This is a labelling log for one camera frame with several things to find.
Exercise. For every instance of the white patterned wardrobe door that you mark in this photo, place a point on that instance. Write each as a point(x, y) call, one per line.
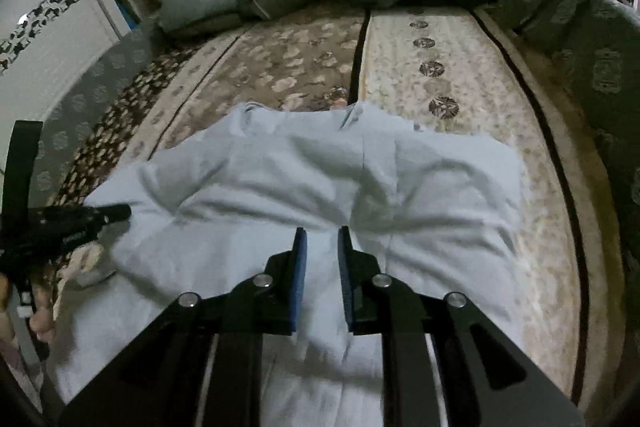
point(50, 7)

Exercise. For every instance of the floral bed blanket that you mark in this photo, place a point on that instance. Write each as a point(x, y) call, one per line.
point(450, 157)

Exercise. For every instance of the light blue puffer jacket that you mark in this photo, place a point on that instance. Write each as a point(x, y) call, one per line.
point(300, 187)

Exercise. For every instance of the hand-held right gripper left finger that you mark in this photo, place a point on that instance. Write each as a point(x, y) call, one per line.
point(300, 279)

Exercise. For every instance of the person's left hand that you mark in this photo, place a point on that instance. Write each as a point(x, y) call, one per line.
point(44, 324)

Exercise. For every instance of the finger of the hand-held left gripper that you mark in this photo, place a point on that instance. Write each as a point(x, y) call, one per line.
point(107, 213)

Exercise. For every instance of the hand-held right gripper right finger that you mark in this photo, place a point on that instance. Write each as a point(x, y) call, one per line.
point(345, 279)

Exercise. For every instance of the floral patterned bed mattress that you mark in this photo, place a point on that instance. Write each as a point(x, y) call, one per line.
point(600, 57)

